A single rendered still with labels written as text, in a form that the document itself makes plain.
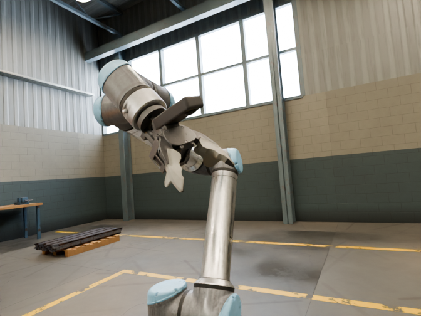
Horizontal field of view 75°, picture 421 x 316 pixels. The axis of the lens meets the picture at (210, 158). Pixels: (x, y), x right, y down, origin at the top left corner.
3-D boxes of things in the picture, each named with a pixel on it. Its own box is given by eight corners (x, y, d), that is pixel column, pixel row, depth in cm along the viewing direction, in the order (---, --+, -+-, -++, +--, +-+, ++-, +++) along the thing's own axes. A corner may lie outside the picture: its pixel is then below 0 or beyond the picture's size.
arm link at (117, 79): (137, 66, 70) (108, 48, 61) (165, 95, 66) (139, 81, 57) (115, 94, 72) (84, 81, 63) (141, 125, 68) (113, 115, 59)
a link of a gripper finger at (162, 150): (181, 172, 51) (179, 141, 57) (184, 166, 50) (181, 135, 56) (156, 168, 50) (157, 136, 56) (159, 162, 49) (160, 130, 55)
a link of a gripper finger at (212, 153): (227, 170, 63) (190, 155, 62) (238, 153, 59) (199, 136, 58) (225, 180, 61) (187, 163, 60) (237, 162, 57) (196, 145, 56)
